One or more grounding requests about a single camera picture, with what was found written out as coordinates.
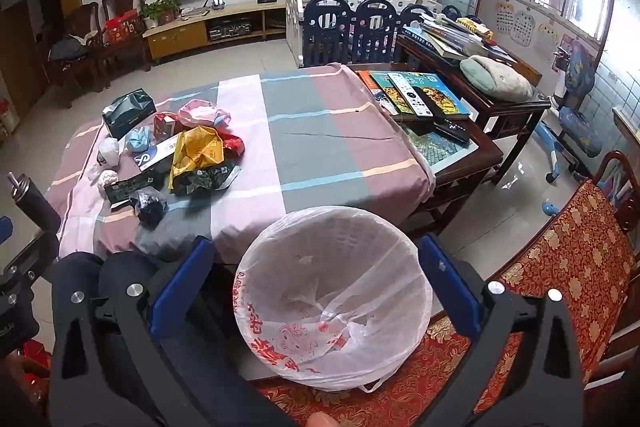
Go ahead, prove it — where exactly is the blue face mask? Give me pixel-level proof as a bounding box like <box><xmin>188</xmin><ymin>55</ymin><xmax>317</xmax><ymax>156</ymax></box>
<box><xmin>124</xmin><ymin>127</ymin><xmax>153</xmax><ymax>154</ymax></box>

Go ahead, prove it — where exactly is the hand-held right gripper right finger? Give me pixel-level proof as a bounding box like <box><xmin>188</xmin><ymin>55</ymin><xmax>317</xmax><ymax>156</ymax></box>
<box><xmin>417</xmin><ymin>233</ymin><xmax>587</xmax><ymax>427</ymax></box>

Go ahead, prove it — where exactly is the pink wrapper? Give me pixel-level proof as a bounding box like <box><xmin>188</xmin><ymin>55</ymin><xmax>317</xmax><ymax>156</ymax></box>
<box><xmin>178</xmin><ymin>99</ymin><xmax>232</xmax><ymax>129</ymax></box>

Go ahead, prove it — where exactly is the black audio amplifier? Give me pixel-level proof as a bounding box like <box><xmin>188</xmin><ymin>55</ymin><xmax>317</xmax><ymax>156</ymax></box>
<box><xmin>207</xmin><ymin>21</ymin><xmax>254</xmax><ymax>42</ymax></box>

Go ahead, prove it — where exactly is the black plastic bag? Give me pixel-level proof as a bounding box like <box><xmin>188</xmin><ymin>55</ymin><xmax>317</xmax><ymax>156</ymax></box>
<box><xmin>131</xmin><ymin>187</ymin><xmax>169</xmax><ymax>228</ymax></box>

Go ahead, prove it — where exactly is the white and blue medicine box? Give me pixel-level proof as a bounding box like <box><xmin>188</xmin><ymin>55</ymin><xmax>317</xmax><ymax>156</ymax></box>
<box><xmin>134</xmin><ymin>134</ymin><xmax>183</xmax><ymax>172</ymax></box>

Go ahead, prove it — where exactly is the red gift box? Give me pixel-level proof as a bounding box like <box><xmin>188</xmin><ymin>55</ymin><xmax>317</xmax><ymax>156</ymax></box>
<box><xmin>104</xmin><ymin>9</ymin><xmax>144</xmax><ymax>44</ymax></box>

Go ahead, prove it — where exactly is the blue children's chair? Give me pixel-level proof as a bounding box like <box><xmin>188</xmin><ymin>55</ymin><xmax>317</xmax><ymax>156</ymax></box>
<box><xmin>531</xmin><ymin>39</ymin><xmax>604</xmax><ymax>186</ymax></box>

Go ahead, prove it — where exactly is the green tissue pack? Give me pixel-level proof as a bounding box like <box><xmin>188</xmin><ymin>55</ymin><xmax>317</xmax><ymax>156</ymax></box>
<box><xmin>102</xmin><ymin>91</ymin><xmax>159</xmax><ymax>140</ymax></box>

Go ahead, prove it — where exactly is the dark bag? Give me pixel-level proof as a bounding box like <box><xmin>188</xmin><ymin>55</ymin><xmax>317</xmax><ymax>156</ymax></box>
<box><xmin>49</xmin><ymin>36</ymin><xmax>94</xmax><ymax>60</ymax></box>

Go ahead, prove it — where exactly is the green potted plant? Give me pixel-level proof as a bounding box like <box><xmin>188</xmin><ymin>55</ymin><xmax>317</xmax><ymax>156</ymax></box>
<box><xmin>140</xmin><ymin>0</ymin><xmax>182</xmax><ymax>28</ymax></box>

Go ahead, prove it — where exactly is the yellow wooden television cabinet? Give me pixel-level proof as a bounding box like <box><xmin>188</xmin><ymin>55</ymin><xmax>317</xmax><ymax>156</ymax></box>
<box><xmin>142</xmin><ymin>0</ymin><xmax>293</xmax><ymax>64</ymax></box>

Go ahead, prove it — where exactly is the white remote control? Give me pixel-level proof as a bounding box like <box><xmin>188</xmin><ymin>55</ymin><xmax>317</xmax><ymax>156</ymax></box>
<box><xmin>387</xmin><ymin>73</ymin><xmax>429</xmax><ymax>117</ymax></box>

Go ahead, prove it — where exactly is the yellow snack bag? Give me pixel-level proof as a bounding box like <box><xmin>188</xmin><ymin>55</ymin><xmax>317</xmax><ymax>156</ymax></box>
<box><xmin>169</xmin><ymin>126</ymin><xmax>225</xmax><ymax>194</ymax></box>

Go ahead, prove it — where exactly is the white playpen fence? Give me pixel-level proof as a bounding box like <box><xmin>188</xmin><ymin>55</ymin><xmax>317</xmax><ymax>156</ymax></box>
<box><xmin>285</xmin><ymin>0</ymin><xmax>441</xmax><ymax>68</ymax></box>

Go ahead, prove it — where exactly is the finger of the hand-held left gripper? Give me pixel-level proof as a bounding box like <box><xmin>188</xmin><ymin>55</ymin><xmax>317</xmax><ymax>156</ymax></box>
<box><xmin>0</xmin><ymin>215</ymin><xmax>62</xmax><ymax>289</ymax></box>

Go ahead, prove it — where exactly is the dark wooden coffee table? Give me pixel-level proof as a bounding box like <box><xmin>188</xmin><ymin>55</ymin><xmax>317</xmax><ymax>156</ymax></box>
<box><xmin>349</xmin><ymin>63</ymin><xmax>504</xmax><ymax>233</ymax></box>

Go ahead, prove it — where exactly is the checked tablecloth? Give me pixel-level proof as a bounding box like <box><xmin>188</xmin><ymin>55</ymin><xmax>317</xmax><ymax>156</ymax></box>
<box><xmin>44</xmin><ymin>63</ymin><xmax>437</xmax><ymax>264</ymax></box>

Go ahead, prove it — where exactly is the row of books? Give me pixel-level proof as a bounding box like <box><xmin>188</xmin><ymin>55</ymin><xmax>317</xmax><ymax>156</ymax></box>
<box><xmin>356</xmin><ymin>69</ymin><xmax>472</xmax><ymax>124</ymax></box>

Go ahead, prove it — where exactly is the red snack wrapper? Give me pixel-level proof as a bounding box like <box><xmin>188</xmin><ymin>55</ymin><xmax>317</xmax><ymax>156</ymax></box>
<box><xmin>217</xmin><ymin>132</ymin><xmax>246</xmax><ymax>158</ymax></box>

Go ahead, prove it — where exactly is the small red carton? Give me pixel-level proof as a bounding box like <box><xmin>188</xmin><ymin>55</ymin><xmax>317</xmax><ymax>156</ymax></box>
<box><xmin>152</xmin><ymin>112</ymin><xmax>188</xmax><ymax>144</ymax></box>

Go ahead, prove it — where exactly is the wall poster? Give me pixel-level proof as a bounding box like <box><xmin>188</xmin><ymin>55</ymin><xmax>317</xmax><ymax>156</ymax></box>
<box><xmin>515</xmin><ymin>9</ymin><xmax>539</xmax><ymax>40</ymax></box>

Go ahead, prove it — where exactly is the dark green packet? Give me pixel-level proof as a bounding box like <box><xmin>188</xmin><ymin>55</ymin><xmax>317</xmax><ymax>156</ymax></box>
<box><xmin>175</xmin><ymin>161</ymin><xmax>242</xmax><ymax>198</ymax></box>
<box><xmin>104</xmin><ymin>169</ymin><xmax>170</xmax><ymax>208</ymax></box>

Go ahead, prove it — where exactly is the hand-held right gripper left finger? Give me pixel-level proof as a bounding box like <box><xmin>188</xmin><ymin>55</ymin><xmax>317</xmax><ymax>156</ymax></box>
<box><xmin>46</xmin><ymin>236</ymin><xmax>301</xmax><ymax>427</ymax></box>

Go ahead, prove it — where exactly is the navy playpen fence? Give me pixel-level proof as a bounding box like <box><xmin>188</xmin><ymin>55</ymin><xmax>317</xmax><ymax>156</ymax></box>
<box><xmin>302</xmin><ymin>0</ymin><xmax>462</xmax><ymax>66</ymax></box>

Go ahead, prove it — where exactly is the pile of books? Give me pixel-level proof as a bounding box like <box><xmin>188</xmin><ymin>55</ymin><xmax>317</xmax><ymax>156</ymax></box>
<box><xmin>402</xmin><ymin>12</ymin><xmax>517</xmax><ymax>60</ymax></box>

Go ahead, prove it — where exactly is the grey green pillow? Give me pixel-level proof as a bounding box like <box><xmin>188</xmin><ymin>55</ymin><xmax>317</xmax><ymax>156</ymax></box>
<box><xmin>459</xmin><ymin>55</ymin><xmax>534</xmax><ymax>103</ymax></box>

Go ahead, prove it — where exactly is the black remote control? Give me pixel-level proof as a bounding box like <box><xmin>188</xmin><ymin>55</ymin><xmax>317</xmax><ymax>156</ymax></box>
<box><xmin>415</xmin><ymin>84</ymin><xmax>447</xmax><ymax>118</ymax></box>

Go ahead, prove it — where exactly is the white bag-lined trash bin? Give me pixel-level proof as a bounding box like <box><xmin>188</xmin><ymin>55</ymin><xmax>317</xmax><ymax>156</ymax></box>
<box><xmin>232</xmin><ymin>205</ymin><xmax>435</xmax><ymax>394</ymax></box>

